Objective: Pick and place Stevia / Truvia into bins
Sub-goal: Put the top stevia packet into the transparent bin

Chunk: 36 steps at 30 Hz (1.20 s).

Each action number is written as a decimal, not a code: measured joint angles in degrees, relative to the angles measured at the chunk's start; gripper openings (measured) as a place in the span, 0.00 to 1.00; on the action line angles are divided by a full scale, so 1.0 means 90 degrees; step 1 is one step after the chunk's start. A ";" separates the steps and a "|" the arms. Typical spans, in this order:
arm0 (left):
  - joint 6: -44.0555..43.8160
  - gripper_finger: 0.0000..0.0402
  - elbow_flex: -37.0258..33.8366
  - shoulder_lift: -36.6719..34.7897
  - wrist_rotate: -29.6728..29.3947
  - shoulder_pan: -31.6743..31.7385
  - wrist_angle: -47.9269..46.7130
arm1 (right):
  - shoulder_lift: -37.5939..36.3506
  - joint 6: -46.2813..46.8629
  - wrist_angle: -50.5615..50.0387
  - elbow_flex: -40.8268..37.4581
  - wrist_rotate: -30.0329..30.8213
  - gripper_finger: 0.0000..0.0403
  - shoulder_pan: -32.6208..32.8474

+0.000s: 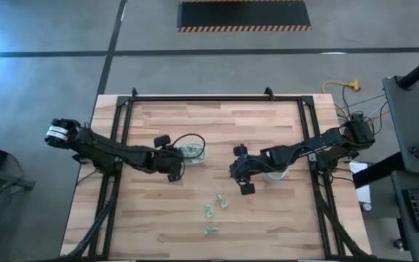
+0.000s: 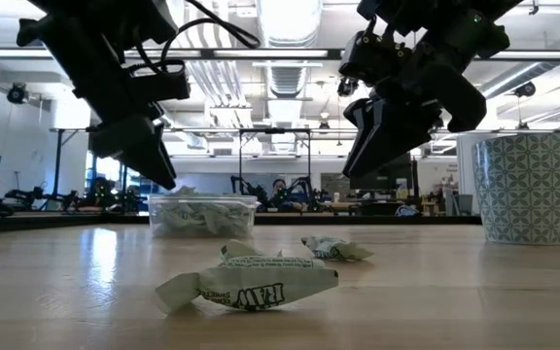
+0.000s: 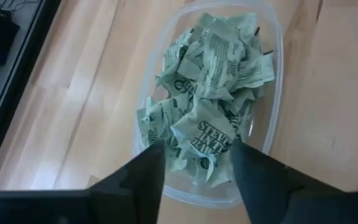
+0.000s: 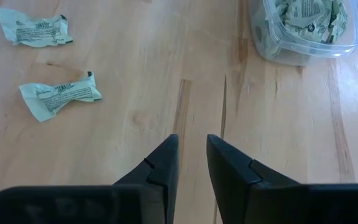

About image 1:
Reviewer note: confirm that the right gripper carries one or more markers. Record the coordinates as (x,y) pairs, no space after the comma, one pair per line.
(246,165)

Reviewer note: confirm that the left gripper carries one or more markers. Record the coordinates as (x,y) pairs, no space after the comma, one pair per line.
(169,162)

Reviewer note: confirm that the heap of green sweetener packets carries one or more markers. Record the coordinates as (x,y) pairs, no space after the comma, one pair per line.
(191,150)

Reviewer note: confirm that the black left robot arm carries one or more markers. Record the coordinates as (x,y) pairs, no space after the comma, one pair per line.
(104,149)

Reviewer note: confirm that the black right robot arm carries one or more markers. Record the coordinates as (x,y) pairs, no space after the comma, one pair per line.
(304,147)

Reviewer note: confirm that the green white sweetener packet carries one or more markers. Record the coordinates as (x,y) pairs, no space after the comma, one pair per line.
(222,201)
(209,210)
(211,229)

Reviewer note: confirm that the white paper sheet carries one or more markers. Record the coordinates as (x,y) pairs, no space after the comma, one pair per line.
(365,194)

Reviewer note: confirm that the small white round cap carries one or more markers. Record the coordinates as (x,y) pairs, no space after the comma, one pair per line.
(366,206)

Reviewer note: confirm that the black desk beam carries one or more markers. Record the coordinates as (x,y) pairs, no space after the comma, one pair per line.
(377,171)

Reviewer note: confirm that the black hazard-striped floor mat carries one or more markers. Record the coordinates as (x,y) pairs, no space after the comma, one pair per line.
(244,14)

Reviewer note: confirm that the grey metal stand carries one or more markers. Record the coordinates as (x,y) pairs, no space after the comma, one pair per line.
(6,176)

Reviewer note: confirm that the grey office desk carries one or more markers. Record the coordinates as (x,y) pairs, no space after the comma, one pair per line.
(402,236)
(409,120)

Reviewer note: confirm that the black remote controller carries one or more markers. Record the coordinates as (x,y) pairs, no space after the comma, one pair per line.
(417,152)

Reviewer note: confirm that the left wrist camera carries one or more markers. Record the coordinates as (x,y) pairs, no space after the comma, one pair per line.
(162,141)

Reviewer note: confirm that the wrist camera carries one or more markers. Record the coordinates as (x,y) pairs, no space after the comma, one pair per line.
(247,188)
(162,141)

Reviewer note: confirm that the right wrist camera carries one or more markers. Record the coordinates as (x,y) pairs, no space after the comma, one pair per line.
(247,188)

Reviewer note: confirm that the black metal table frame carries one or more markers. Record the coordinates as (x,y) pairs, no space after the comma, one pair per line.
(213,98)

